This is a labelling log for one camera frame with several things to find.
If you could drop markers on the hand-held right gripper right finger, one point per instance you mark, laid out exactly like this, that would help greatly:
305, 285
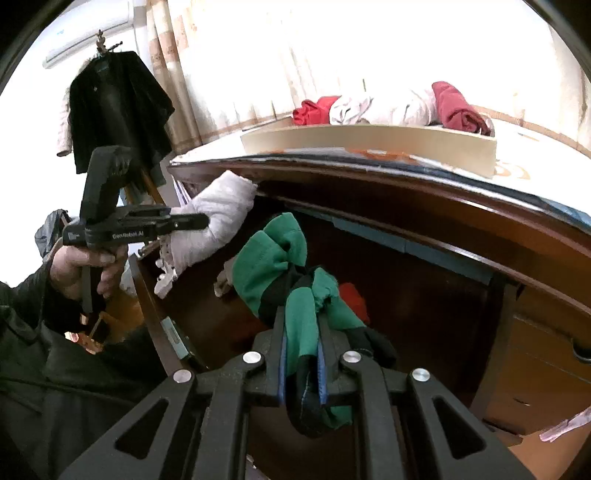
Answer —
323, 369

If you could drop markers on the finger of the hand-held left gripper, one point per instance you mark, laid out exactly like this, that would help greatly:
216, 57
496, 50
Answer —
189, 222

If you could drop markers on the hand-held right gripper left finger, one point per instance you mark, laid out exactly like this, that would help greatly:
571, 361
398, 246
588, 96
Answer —
280, 364

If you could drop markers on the white lace underwear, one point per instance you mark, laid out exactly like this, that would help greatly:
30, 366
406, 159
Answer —
217, 217

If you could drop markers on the green and black underwear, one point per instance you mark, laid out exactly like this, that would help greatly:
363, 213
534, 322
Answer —
272, 263

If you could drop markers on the wooden drawer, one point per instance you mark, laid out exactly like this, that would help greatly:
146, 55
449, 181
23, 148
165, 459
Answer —
157, 314

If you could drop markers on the shallow cardboard box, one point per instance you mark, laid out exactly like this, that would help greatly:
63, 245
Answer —
369, 138

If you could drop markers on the beige dotted underwear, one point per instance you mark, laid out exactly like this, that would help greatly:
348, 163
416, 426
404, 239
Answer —
388, 108

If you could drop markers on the person's left forearm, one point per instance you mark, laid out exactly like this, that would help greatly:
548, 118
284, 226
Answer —
27, 300

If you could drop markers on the cream underwear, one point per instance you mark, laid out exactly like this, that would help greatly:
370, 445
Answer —
226, 277

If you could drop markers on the person's left hand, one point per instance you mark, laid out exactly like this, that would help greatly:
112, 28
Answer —
69, 270

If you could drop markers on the beige quilted coat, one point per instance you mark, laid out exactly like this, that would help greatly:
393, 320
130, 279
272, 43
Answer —
64, 129

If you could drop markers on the dark grey jacket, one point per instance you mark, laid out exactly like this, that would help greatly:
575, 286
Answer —
48, 230

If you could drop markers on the black coat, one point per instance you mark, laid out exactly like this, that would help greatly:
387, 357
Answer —
115, 106

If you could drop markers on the white air conditioner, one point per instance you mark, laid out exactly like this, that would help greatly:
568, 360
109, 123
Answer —
83, 44

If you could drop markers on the wooden coat rack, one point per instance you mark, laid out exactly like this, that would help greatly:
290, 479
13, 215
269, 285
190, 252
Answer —
105, 41

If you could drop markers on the cream and orange curtain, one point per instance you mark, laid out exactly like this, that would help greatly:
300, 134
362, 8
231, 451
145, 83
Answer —
277, 55

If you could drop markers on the person's black jacket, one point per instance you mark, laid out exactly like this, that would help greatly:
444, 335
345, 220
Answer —
69, 392

